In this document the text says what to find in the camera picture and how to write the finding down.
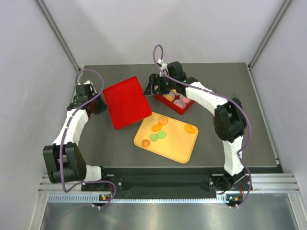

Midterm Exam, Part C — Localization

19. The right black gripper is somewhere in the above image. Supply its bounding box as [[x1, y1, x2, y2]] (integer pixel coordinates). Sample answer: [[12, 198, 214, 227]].
[[143, 74, 176, 96]]

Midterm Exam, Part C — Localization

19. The red lid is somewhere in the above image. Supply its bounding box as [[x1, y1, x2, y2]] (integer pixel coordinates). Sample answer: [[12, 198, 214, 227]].
[[103, 76, 152, 130]]

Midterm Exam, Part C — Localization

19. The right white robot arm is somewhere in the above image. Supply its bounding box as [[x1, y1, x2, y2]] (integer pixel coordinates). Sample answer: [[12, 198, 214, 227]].
[[144, 59, 251, 191]]

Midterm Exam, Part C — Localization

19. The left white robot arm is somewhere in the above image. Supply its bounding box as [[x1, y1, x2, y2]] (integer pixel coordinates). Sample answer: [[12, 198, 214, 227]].
[[43, 80, 109, 190]]

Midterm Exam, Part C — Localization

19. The white paper cup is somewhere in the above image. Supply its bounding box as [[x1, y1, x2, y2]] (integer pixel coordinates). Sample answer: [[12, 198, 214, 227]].
[[179, 95, 191, 104], [163, 93, 176, 102], [173, 99, 187, 109]]

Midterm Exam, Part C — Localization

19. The tan round cookie top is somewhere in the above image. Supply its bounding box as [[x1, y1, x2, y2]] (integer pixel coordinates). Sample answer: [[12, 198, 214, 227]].
[[159, 116, 168, 125]]

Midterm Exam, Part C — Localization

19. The red compartment box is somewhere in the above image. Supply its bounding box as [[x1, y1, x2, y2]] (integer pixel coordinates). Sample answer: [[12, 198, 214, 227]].
[[154, 91, 194, 115]]

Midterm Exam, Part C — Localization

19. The orange fish cookie left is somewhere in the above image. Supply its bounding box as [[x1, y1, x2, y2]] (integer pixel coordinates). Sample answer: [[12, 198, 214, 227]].
[[151, 123, 163, 132]]

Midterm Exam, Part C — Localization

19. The orange fish cookie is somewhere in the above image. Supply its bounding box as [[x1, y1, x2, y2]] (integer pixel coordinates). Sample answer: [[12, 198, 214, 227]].
[[184, 124, 196, 134], [151, 123, 163, 132]]

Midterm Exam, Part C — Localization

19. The green round cookie right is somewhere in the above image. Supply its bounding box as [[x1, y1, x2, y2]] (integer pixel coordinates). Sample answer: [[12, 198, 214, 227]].
[[157, 131, 166, 139]]

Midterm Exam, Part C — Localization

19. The green round cookie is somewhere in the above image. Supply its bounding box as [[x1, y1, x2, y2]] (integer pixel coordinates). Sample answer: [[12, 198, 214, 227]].
[[157, 131, 166, 139], [149, 133, 159, 142]]

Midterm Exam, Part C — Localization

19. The green round cookie left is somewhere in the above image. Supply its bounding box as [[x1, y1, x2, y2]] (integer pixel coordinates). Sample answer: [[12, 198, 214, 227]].
[[149, 133, 159, 142]]

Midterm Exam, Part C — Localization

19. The yellow tray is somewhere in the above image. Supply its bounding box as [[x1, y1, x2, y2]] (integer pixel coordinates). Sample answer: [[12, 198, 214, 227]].
[[134, 112, 199, 164]]

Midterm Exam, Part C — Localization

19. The orange fish cookie right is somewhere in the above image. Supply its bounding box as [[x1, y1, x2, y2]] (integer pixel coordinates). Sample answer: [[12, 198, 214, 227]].
[[184, 124, 196, 134]]

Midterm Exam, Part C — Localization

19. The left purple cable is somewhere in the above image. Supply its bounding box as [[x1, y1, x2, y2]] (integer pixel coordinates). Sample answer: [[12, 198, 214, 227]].
[[59, 69, 117, 209]]

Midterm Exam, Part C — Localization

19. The purple cable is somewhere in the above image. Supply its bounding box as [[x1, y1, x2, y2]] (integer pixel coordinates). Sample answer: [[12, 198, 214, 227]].
[[153, 45, 254, 209], [59, 69, 117, 209]]

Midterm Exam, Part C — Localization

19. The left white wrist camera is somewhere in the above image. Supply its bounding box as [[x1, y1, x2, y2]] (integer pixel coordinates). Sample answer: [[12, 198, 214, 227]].
[[77, 80, 93, 86]]

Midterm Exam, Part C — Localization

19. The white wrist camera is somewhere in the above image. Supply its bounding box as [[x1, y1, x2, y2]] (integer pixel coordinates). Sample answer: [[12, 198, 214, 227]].
[[157, 59, 167, 71], [77, 80, 93, 86]]

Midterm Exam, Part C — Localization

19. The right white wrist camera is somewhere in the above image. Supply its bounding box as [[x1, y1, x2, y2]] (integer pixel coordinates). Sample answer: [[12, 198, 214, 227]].
[[157, 59, 167, 71]]

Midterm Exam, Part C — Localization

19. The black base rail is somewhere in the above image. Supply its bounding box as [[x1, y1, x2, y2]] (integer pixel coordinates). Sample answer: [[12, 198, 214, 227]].
[[79, 166, 252, 199]]

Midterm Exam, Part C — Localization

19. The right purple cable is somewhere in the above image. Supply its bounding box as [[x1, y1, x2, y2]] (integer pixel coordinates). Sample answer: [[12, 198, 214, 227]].
[[153, 45, 254, 209]]

